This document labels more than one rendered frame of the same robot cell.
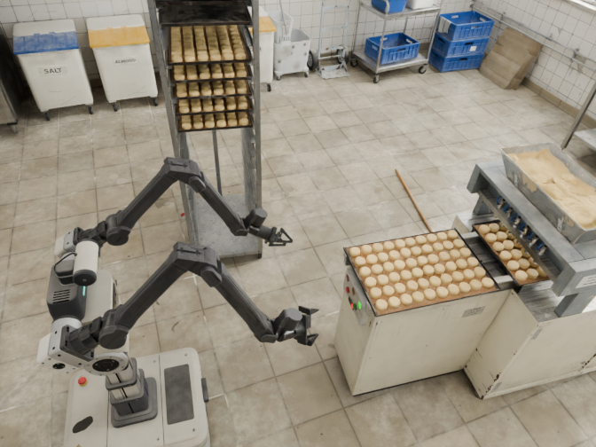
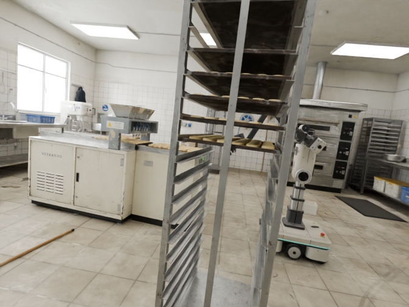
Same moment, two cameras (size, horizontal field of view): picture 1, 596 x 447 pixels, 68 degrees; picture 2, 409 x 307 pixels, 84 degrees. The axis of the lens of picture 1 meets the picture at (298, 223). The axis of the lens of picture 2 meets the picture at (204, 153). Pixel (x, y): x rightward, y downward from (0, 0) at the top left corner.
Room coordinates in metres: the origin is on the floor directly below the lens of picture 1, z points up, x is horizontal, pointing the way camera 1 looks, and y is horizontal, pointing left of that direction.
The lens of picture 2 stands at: (3.48, 0.99, 1.21)
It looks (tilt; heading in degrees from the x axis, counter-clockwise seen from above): 7 degrees down; 209
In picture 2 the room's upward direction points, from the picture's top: 7 degrees clockwise
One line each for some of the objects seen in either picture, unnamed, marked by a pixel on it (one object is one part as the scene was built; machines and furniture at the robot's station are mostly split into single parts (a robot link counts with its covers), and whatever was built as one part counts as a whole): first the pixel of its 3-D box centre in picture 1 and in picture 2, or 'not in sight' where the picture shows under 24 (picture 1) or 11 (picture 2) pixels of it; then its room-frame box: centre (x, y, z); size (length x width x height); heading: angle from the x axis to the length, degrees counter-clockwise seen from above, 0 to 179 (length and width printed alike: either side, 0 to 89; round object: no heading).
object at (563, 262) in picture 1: (535, 232); (132, 133); (1.53, -1.12, 1.01); 0.72 x 0.33 x 0.34; 17
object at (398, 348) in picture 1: (411, 320); (167, 185); (1.38, -0.64, 0.45); 0.70 x 0.34 x 0.90; 107
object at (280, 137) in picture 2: (177, 158); (274, 170); (2.00, 0.69, 0.97); 0.03 x 0.03 x 1.70; 15
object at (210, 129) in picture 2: (258, 151); (207, 159); (2.11, 0.25, 0.97); 0.03 x 0.03 x 1.70; 15
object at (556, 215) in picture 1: (558, 193); (133, 112); (1.53, -1.12, 1.25); 0.56 x 0.29 x 0.14; 17
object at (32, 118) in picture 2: not in sight; (41, 119); (1.15, -4.09, 0.95); 0.40 x 0.30 x 0.14; 26
